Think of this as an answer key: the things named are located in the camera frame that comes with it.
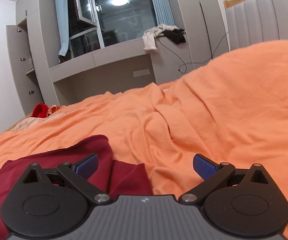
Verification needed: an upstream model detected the grey wardrobe unit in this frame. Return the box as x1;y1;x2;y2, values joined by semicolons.
13;0;228;105

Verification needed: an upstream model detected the right light blue curtain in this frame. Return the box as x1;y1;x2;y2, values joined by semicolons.
152;0;175;25

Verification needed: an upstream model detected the white wall socket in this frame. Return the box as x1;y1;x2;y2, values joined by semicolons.
133;68;151;77

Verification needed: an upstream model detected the window with open sash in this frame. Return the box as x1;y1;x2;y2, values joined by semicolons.
65;0;157;60

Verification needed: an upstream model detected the dark red knit sweater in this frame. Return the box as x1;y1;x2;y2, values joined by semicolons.
0;135;153;239

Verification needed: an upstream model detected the black garment on sill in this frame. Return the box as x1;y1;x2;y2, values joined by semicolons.
162;29;186;45

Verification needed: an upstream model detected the orange duvet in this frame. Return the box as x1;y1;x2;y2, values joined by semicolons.
0;40;288;239

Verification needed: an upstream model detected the light blue curtain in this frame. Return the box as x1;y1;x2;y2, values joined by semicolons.
55;0;69;56
152;0;175;25

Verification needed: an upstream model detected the left light blue curtain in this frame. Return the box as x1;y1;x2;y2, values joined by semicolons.
55;0;69;56

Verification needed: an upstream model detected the bright red garment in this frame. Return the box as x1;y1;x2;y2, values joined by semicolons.
32;103;48;118

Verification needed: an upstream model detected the white garment on sill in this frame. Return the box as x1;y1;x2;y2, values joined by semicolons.
142;24;179;52

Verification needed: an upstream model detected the grey padded headboard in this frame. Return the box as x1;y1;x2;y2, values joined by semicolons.
223;0;288;50

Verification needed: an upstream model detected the open wardrobe door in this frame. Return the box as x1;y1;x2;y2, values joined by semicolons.
6;25;43;115

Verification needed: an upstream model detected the black cable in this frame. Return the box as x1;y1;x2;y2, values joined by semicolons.
154;27;230;74

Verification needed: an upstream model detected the pink patterned bedsheet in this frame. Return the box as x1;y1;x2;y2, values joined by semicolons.
5;105;71;132

